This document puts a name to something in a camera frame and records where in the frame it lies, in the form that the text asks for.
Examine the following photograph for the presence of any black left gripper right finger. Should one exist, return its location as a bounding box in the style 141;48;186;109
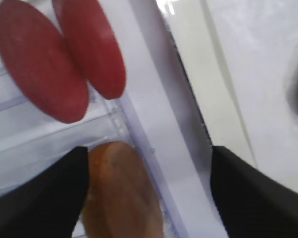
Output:
210;146;298;238

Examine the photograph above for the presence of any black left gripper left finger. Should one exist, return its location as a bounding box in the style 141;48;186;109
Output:
0;146;89;238

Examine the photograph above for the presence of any red tomato slice left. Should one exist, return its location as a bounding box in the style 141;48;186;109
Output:
0;0;89;123

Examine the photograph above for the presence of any red tomato slice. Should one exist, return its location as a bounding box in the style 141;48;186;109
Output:
0;0;89;123
52;0;127;100

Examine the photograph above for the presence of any red tomato slice right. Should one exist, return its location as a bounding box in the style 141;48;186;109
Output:
52;0;127;100

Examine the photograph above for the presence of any clear acrylic left rack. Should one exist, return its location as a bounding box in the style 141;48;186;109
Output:
0;0;229;238

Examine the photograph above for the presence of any cream metal baking tray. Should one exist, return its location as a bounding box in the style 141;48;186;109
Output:
153;0;298;238

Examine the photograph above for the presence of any white parchment paper sheet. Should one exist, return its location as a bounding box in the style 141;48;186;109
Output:
208;0;298;182

